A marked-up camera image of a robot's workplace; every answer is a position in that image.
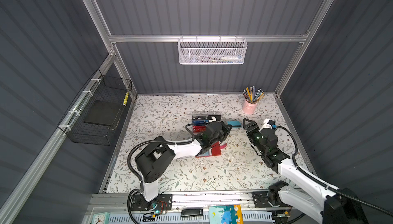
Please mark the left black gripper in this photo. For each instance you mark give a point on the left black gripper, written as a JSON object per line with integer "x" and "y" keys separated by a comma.
{"x": 224, "y": 129}

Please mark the yellow tag on basket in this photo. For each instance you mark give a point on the yellow tag on basket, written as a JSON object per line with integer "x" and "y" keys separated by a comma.
{"x": 126, "y": 99}

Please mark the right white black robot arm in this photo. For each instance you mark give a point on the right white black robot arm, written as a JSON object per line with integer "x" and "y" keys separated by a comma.
{"x": 319, "y": 200}

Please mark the blue credit card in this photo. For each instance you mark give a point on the blue credit card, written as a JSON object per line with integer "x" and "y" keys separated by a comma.
{"x": 234, "y": 124}

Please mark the small teal clock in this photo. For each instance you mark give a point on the small teal clock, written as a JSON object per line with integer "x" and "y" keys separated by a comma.
{"x": 100, "y": 218}

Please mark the black pad in basket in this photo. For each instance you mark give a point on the black pad in basket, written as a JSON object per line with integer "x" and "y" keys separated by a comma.
{"x": 103, "y": 113}

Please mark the black stapler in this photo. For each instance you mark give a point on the black stapler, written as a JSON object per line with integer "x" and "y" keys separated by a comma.
{"x": 191, "y": 212}

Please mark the pink pen cup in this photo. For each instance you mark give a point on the pink pen cup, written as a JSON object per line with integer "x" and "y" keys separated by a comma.
{"x": 249, "y": 108}

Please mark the red card holder wallet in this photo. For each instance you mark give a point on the red card holder wallet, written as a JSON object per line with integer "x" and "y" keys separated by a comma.
{"x": 215, "y": 150}

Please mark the pens in pink cup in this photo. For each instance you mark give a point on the pens in pink cup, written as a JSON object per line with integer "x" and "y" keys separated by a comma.
{"x": 253, "y": 95}

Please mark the white wire mesh basket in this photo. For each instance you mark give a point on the white wire mesh basket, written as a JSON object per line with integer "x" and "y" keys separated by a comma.
{"x": 190, "y": 49}

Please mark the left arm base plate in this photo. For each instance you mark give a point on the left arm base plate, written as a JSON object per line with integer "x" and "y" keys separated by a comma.
{"x": 163, "y": 202}

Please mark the colourful picture book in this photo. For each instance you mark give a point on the colourful picture book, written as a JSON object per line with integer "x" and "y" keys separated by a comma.
{"x": 228, "y": 214}

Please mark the black wire wall basket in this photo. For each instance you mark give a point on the black wire wall basket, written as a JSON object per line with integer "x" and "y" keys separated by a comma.
{"x": 100, "y": 87}

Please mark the clear plastic organizer box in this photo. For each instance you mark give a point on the clear plastic organizer box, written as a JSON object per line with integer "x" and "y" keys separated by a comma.
{"x": 201, "y": 119}

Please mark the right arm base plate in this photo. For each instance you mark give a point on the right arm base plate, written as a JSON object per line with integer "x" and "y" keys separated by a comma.
{"x": 266, "y": 199}

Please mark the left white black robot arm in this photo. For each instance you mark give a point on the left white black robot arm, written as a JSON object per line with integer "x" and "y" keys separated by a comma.
{"x": 150, "y": 159}

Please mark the markers in white basket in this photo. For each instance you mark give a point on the markers in white basket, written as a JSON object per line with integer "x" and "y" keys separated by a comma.
{"x": 225, "y": 59}

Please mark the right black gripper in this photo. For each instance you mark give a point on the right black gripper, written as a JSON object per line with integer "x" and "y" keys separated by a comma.
{"x": 254, "y": 124}

